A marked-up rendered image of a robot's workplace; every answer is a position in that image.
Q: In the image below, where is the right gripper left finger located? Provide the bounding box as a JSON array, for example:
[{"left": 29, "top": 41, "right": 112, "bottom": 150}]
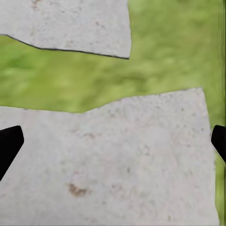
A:
[{"left": 0, "top": 125, "right": 24, "bottom": 181}]

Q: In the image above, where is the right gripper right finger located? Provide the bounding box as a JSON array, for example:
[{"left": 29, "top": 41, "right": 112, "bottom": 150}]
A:
[{"left": 211, "top": 125, "right": 226, "bottom": 163}]

